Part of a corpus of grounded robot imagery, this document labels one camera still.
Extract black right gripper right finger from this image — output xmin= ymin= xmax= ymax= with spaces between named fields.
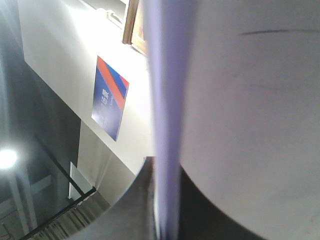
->
xmin=178 ymin=168 xmax=263 ymax=240

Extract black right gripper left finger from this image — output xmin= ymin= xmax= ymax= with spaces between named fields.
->
xmin=69 ymin=156 xmax=157 ymax=240

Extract white paper sheets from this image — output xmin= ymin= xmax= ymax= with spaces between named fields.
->
xmin=143 ymin=0 xmax=320 ymax=240

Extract blue red wall poster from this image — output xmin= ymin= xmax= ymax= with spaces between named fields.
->
xmin=91 ymin=56 xmax=129 ymax=141

